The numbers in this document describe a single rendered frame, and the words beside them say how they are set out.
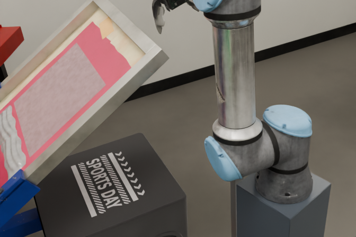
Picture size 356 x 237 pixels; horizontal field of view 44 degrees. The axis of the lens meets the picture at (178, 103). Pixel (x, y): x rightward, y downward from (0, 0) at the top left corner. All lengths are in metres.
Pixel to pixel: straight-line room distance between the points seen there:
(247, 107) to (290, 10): 3.52
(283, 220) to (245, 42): 0.49
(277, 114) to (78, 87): 0.61
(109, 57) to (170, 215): 0.60
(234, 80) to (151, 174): 0.81
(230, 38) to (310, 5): 3.72
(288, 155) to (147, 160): 0.77
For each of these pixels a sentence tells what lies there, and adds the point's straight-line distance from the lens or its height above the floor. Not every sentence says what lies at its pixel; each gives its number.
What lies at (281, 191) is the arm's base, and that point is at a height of 1.24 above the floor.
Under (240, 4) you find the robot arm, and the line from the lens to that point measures 0.86.
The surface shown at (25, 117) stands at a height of 1.29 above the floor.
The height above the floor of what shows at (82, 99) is 1.39.
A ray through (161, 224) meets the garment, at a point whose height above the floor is 0.87.
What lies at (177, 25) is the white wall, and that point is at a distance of 3.83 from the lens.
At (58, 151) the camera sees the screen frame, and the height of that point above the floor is 1.35.
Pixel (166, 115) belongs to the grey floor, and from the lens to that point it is 3.67.
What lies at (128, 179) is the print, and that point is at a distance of 1.66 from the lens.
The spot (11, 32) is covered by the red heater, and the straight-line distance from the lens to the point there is 2.74.
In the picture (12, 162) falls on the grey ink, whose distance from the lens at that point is 1.38.
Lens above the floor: 2.04
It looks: 32 degrees down
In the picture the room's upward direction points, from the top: 5 degrees counter-clockwise
